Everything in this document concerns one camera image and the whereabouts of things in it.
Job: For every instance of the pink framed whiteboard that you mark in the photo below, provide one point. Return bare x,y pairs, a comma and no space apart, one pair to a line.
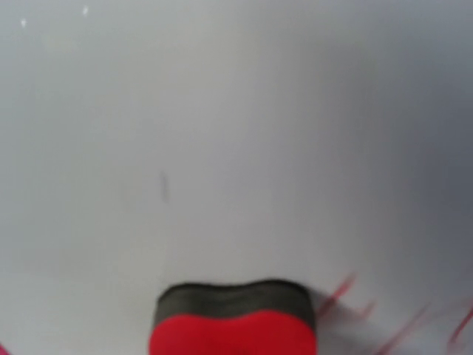
148,143

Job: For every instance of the red black whiteboard eraser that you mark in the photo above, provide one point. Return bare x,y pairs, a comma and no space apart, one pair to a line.
262,317

